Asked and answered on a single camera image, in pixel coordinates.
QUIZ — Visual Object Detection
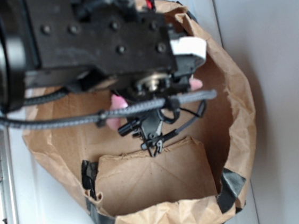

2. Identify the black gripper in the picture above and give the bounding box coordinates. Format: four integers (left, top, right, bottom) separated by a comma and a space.
111, 24, 207, 157

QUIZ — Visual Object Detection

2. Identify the pink plush bunny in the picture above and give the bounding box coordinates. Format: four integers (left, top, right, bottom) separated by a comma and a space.
106, 77, 203, 130

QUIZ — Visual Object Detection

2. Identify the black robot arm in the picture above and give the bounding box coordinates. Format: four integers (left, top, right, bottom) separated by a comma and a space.
0, 0, 217, 156

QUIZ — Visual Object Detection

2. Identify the grey braided cable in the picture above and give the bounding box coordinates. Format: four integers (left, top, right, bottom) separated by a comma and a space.
0, 74, 222, 163

